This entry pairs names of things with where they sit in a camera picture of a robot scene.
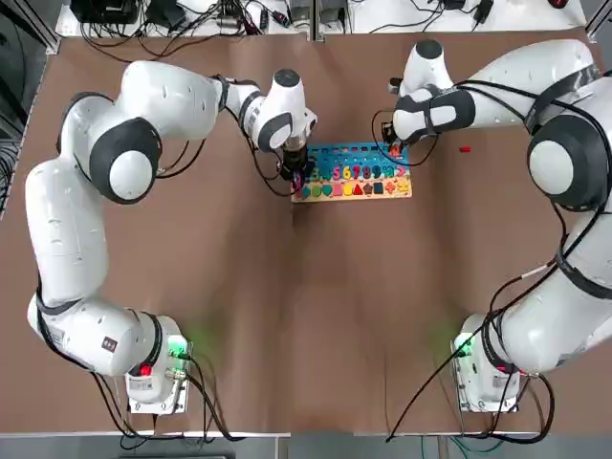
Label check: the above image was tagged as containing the aluminium frame rail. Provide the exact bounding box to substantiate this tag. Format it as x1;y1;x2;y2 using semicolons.
585;0;612;39
28;0;62;53

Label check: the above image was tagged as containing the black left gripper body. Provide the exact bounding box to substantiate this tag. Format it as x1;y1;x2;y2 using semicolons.
280;148;310;171

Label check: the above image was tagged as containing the usb hub with cables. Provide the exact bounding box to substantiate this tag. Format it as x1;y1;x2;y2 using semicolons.
217;12;243;34

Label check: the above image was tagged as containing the black box device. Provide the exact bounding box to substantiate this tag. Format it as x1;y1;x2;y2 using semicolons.
70;0;141;25

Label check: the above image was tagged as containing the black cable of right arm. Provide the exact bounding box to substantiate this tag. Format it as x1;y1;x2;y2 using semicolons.
387;257;599;442

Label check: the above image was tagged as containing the aluminium post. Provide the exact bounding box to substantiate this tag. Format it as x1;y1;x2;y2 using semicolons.
309;0;325;43

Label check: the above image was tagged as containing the flat black adapter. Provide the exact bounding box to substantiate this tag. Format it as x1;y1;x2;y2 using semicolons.
145;0;186;29

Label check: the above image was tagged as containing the black cable on table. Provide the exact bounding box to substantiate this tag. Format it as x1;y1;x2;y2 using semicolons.
78;21;233;66

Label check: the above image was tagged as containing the black power supply box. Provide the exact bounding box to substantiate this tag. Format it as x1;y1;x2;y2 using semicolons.
322;0;349;26

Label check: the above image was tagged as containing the colourful wooden toy board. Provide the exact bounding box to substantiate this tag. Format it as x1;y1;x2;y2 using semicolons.
290;142;413;205

